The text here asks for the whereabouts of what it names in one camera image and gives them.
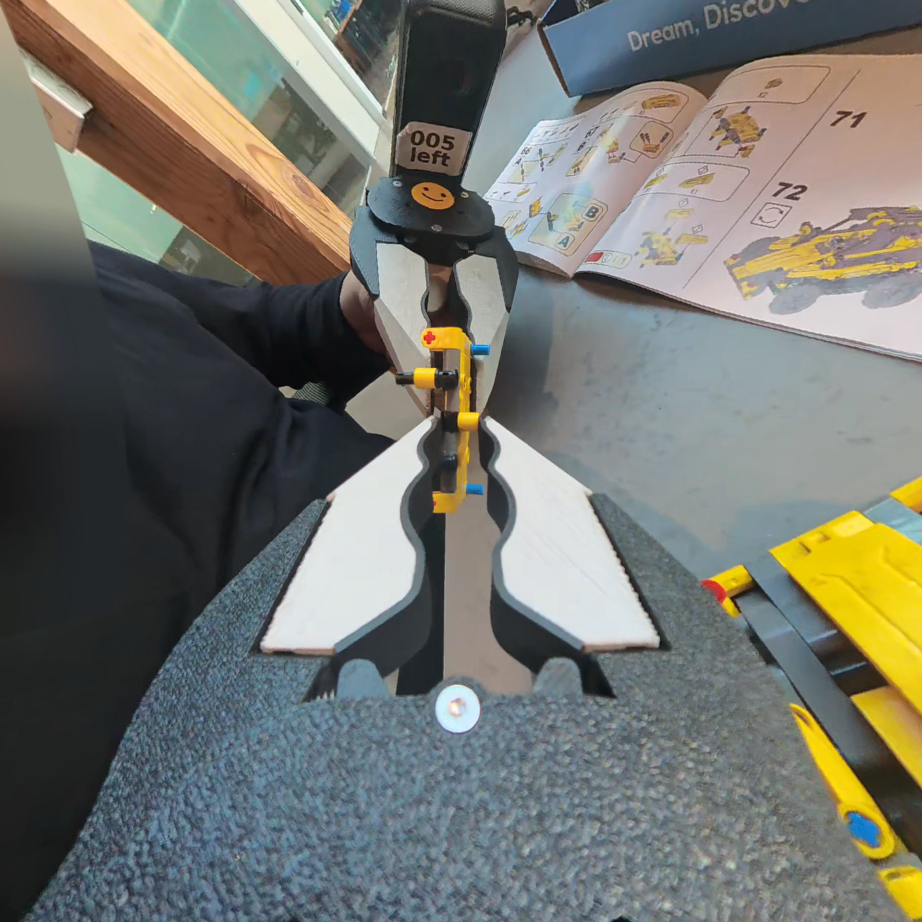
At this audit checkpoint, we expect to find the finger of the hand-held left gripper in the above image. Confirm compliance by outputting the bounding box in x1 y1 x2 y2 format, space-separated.
452 254 507 417
373 240 435 417

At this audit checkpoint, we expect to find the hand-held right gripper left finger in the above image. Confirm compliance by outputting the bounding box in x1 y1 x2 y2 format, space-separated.
259 416 438 678

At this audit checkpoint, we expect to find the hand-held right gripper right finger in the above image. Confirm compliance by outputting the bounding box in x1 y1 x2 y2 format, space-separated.
479 418 661 676

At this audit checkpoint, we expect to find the small yellow brick assembly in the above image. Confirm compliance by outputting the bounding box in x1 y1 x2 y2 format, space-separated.
395 326 492 514

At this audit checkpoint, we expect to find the yellow brick vehicle model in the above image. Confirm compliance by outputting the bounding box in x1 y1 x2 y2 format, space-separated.
702 475 922 922

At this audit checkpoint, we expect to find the person's left forearm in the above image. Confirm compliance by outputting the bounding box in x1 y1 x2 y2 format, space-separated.
94 241 393 408

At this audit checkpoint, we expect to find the glass partition panel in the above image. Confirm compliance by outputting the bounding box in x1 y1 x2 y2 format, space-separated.
58 0 404 283

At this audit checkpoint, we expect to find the person's dark clothing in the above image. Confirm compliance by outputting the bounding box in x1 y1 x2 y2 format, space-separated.
0 288 404 922

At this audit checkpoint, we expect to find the instruction booklet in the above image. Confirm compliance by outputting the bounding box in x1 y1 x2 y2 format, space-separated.
484 54 922 361

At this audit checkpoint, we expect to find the blue cardboard box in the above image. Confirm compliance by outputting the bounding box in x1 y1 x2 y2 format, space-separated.
536 0 922 98

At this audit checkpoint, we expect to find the white metal bracket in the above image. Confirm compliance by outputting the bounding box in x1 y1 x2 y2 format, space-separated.
22 54 95 154

